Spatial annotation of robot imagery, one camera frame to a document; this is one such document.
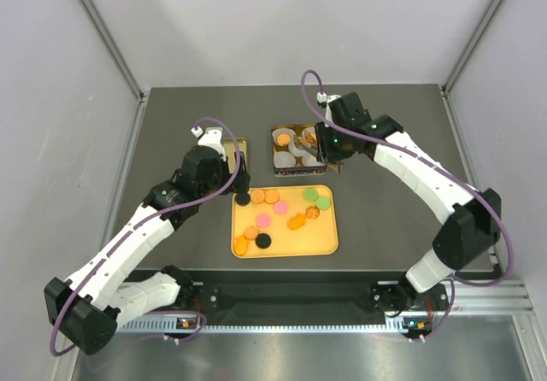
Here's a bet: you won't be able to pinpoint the black sandwich cookie top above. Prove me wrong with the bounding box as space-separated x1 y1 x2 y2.
234 192 250 207

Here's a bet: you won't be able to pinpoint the black sandwich cookie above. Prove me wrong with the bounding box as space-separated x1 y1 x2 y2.
255 233 272 249
234 192 250 207

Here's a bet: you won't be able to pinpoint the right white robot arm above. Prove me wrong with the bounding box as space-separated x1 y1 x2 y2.
315 92 501 309

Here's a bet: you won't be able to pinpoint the front-left white paper cup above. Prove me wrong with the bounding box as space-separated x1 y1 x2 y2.
273 151 297 168

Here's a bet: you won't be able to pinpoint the pink sandwich cookie lower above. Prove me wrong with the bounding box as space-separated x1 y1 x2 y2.
256 213 272 229

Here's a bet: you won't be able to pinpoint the left aluminium frame post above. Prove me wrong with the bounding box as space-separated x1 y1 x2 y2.
77 0 144 101

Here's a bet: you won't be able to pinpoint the black sandwich cookie bottom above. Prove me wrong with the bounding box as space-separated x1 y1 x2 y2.
255 233 272 249

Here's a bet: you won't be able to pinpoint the orange fish cookie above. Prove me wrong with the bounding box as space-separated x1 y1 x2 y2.
287 214 307 230
232 235 249 257

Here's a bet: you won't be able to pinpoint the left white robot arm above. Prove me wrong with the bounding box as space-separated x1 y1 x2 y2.
44 119 250 357

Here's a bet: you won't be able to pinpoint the metal serving tongs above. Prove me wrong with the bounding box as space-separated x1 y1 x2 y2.
292 136 318 157

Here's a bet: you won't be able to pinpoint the back-right white paper cup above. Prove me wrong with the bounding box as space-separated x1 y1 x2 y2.
299 126 317 142

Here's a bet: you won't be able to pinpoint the aluminium frame post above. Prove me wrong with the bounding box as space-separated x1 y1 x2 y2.
440 0 506 98
77 0 144 101

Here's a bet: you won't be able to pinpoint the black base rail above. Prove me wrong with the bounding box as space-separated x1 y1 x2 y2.
120 271 454 338

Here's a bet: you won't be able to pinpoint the right aluminium frame post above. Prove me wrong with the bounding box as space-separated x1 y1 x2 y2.
440 0 506 98

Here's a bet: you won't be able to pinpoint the gold tin lid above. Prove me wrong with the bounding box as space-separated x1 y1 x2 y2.
221 137 251 175

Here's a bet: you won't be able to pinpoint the back-left white paper cup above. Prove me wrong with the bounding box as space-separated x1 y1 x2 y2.
272 127 296 148

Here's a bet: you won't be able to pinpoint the orange fish cookie right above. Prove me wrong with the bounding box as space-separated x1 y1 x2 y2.
287 214 307 230

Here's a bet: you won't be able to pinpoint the front-right white paper cup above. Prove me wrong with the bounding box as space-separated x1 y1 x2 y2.
302 153 323 167

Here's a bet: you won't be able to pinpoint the green sandwich cookie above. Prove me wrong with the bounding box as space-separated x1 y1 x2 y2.
315 196 332 211
303 187 320 202

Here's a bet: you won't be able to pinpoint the yellow plastic tray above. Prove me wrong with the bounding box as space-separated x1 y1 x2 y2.
231 185 338 259

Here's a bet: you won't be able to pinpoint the orange swirl cookie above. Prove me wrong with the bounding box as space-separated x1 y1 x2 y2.
305 206 321 220
300 136 317 147

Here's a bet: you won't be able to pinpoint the square cookie tin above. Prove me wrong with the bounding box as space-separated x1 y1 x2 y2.
270 124 326 177

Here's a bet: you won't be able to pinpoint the orange fish cookie left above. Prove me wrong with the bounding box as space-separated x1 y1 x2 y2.
232 235 249 257

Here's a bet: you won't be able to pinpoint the centre white paper cup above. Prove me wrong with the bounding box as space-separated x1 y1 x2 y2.
288 136 309 158

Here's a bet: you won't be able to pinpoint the peach round scalloped cookie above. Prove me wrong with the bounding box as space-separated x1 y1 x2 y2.
244 226 260 241

